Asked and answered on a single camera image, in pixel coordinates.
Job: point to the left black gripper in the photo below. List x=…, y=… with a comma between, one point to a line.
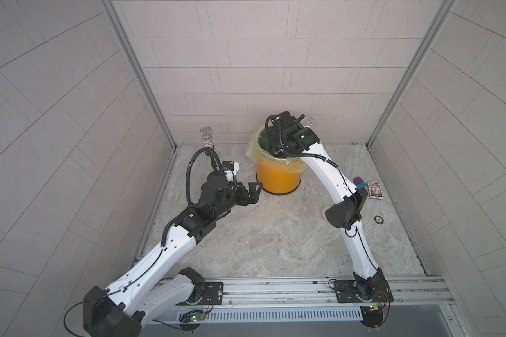
x=251, y=198

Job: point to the cream jar lid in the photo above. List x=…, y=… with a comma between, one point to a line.
x=324, y=213

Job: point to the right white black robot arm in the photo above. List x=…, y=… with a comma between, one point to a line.
x=348, y=200

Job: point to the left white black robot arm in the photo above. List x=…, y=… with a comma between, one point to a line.
x=180, y=235

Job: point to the orange trash bin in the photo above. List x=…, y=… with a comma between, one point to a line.
x=277, y=182

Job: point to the black stand with shaker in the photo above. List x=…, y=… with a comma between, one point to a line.
x=206, y=133

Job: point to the purple block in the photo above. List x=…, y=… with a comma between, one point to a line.
x=357, y=181

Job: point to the purple card pack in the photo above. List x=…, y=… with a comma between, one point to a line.
x=375, y=190

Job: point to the left controller board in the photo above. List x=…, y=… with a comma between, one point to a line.
x=191, y=320

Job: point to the controller board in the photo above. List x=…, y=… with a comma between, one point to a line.
x=191, y=320
x=372, y=316

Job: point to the right controller board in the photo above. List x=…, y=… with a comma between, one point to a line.
x=372, y=316

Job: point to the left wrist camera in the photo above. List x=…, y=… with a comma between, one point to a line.
x=230, y=170

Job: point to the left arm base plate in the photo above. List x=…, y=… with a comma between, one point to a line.
x=210, y=294

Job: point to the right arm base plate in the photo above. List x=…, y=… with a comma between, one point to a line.
x=345, y=290

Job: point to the aluminium mounting rail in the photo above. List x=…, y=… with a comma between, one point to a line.
x=278, y=292

